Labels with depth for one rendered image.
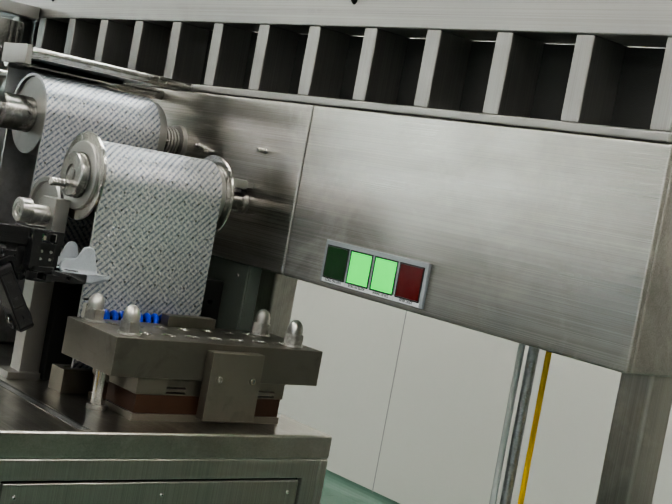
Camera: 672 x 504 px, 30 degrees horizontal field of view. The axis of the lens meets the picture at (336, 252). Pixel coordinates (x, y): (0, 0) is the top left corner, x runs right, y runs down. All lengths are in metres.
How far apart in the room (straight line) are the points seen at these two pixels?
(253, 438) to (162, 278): 0.33
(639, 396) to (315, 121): 0.73
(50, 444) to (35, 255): 0.33
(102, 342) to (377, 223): 0.47
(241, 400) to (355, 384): 3.52
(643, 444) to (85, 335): 0.85
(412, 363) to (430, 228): 3.38
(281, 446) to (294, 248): 0.35
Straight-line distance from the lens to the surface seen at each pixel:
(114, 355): 1.90
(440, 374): 5.15
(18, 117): 2.31
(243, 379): 2.02
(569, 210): 1.73
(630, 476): 1.85
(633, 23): 1.73
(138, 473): 1.91
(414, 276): 1.92
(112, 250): 2.09
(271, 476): 2.05
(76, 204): 2.11
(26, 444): 1.80
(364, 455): 5.48
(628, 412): 1.85
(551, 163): 1.77
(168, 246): 2.15
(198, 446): 1.95
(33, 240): 1.99
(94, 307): 2.01
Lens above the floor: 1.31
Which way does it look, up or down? 3 degrees down
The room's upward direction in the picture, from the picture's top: 10 degrees clockwise
